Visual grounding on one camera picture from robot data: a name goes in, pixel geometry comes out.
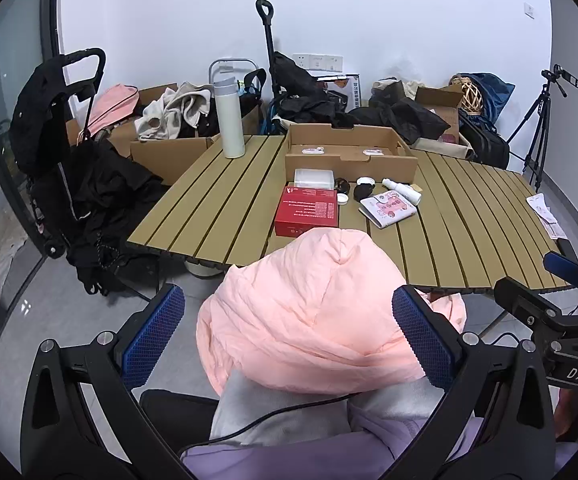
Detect open cardboard box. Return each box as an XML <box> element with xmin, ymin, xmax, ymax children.
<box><xmin>414</xmin><ymin>84</ymin><xmax>465</xmax><ymax>146</ymax></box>

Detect pink printed packet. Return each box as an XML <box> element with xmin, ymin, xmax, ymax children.
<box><xmin>358</xmin><ymin>192</ymin><xmax>417</xmax><ymax>229</ymax></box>

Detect black stroller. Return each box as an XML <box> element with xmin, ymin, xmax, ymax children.
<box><xmin>10</xmin><ymin>48</ymin><xmax>107</xmax><ymax>261</ymax></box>

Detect white bucket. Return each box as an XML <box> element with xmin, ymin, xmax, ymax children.
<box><xmin>185</xmin><ymin>259</ymin><xmax>225</xmax><ymax>278</ymax></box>

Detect olive cloth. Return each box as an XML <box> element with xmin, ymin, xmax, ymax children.
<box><xmin>371</xmin><ymin>78</ymin><xmax>422</xmax><ymax>106</ymax></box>

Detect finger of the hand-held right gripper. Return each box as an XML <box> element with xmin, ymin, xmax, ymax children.
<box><xmin>543</xmin><ymin>251</ymin><xmax>578</xmax><ymax>293</ymax></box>
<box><xmin>493</xmin><ymin>276</ymin><xmax>578</xmax><ymax>341</ymax></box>

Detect lavender garment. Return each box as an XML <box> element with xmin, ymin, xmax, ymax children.
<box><xmin>179</xmin><ymin>410</ymin><xmax>485</xmax><ymax>480</ymax></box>

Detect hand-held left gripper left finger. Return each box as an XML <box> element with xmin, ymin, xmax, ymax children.
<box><xmin>20</xmin><ymin>283</ymin><xmax>186</xmax><ymax>480</ymax></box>

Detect blue fabric bag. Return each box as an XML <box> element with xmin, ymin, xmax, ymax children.
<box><xmin>261</xmin><ymin>102</ymin><xmax>282</xmax><ymax>136</ymax></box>

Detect pink padded jacket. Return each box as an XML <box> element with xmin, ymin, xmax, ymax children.
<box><xmin>196</xmin><ymin>228</ymin><xmax>467</xmax><ymax>396</ymax></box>

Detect black tripod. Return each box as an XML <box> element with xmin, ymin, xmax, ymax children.
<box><xmin>506</xmin><ymin>82</ymin><xmax>555</xmax><ymax>191</ymax></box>

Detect white thermos bottle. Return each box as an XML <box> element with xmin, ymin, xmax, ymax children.
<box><xmin>212</xmin><ymin>76</ymin><xmax>246</xmax><ymax>160</ymax></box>

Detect wicker helmet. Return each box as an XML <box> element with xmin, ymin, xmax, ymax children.
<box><xmin>452</xmin><ymin>74</ymin><xmax>485</xmax><ymax>113</ymax></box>

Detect black trolley handle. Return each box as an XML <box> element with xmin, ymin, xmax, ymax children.
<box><xmin>255</xmin><ymin>0</ymin><xmax>282</xmax><ymax>111</ymax></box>

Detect white spray bottle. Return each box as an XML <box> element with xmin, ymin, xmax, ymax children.
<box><xmin>381</xmin><ymin>178</ymin><xmax>422</xmax><ymax>206</ymax></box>

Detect black cloth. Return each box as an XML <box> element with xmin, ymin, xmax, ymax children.
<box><xmin>140</xmin><ymin>389</ymin><xmax>220</xmax><ymax>443</ymax></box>

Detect white paper packet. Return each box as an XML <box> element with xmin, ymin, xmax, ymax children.
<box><xmin>526</xmin><ymin>193</ymin><xmax>552</xmax><ymax>221</ymax></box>
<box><xmin>540</xmin><ymin>217</ymin><xmax>567</xmax><ymax>241</ymax></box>

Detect large cardboard box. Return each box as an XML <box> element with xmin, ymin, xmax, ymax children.
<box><xmin>66</xmin><ymin>83</ymin><xmax>222</xmax><ymax>186</ymax></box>

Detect black jacket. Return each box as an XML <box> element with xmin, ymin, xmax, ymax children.
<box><xmin>349</xmin><ymin>97</ymin><xmax>451</xmax><ymax>145</ymax></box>

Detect black clothes pile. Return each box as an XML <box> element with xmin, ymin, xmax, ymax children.
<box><xmin>267</xmin><ymin>51</ymin><xmax>360</xmax><ymax>133</ymax></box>

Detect printed appliance box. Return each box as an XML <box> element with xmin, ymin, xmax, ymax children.
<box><xmin>316</xmin><ymin>74</ymin><xmax>361</xmax><ymax>111</ymax></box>

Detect white wall socket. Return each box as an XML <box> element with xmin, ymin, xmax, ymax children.
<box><xmin>292</xmin><ymin>53</ymin><xmax>343</xmax><ymax>72</ymax></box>

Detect white metal rack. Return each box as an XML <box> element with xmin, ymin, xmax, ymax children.
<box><xmin>208</xmin><ymin>57</ymin><xmax>260</xmax><ymax>91</ymax></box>

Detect black backpack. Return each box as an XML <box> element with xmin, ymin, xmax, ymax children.
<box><xmin>459</xmin><ymin>110</ymin><xmax>511</xmax><ymax>170</ymax></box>

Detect beige clothes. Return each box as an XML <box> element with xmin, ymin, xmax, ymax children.
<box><xmin>135</xmin><ymin>82</ymin><xmax>215</xmax><ymax>142</ymax></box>

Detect black tote bag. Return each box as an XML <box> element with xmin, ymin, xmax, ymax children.
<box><xmin>239</xmin><ymin>69</ymin><xmax>268</xmax><ymax>111</ymax></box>

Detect clear white plastic box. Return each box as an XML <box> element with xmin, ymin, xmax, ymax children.
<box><xmin>293</xmin><ymin>168</ymin><xmax>336</xmax><ymax>192</ymax></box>

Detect red box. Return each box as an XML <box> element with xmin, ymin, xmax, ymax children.
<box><xmin>274</xmin><ymin>186</ymin><xmax>340</xmax><ymax>238</ymax></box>

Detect shallow cardboard box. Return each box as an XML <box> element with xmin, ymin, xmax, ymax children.
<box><xmin>284</xmin><ymin>122</ymin><xmax>419</xmax><ymax>184</ymax></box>

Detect pink backpack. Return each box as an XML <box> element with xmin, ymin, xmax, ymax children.
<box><xmin>85</xmin><ymin>84</ymin><xmax>140</xmax><ymax>133</ymax></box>

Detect grey cloth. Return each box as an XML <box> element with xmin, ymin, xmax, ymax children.
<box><xmin>209</xmin><ymin>370</ymin><xmax>447</xmax><ymax>448</ymax></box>

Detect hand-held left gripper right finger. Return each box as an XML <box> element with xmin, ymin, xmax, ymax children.
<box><xmin>391</xmin><ymin>284</ymin><xmax>556</xmax><ymax>480</ymax></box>

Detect black cable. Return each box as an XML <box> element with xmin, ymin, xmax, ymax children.
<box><xmin>181</xmin><ymin>392</ymin><xmax>365</xmax><ymax>453</ymax></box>

